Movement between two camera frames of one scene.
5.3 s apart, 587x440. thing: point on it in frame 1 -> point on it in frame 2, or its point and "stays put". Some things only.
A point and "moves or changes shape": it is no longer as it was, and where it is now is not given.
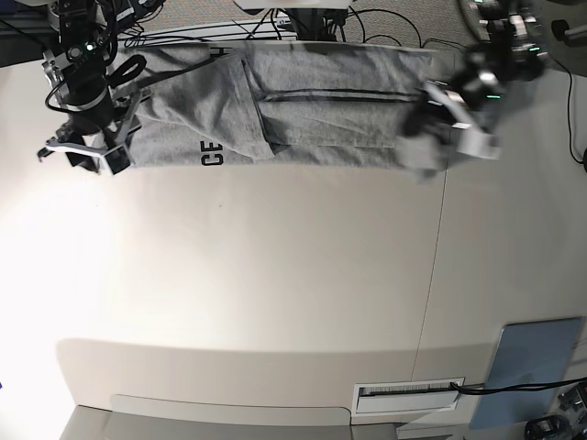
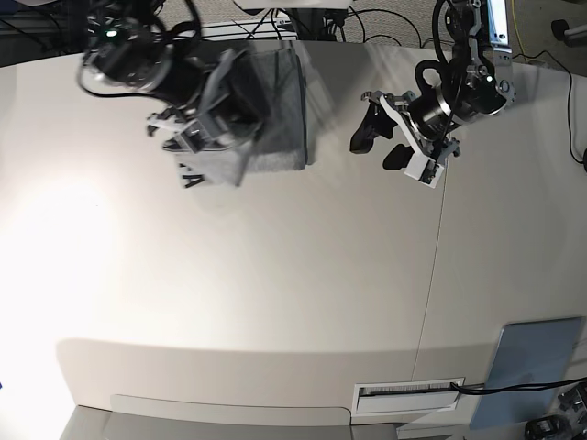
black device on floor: [548, 427] stays put
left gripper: [437, 118] -> [398, 103]
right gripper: [114, 158] -> [196, 127]
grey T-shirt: [238, 104] moves or changes shape
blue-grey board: [528, 353] stays put
